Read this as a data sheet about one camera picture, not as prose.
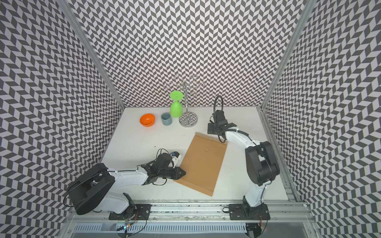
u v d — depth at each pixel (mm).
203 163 910
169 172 741
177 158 806
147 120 1059
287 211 754
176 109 886
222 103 818
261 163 477
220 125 708
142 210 729
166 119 1075
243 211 725
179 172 789
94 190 427
